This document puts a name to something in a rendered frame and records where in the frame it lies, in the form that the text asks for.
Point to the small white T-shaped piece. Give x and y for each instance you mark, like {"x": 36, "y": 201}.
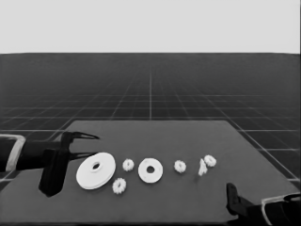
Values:
{"x": 201, "y": 171}

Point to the small white toothed gear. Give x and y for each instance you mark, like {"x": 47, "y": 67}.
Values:
{"x": 123, "y": 186}
{"x": 213, "y": 161}
{"x": 131, "y": 165}
{"x": 183, "y": 167}

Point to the large thick white disc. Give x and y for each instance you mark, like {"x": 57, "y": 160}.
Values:
{"x": 87, "y": 179}

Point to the white round carrier with pins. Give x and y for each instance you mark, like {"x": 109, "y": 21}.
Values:
{"x": 154, "y": 177}

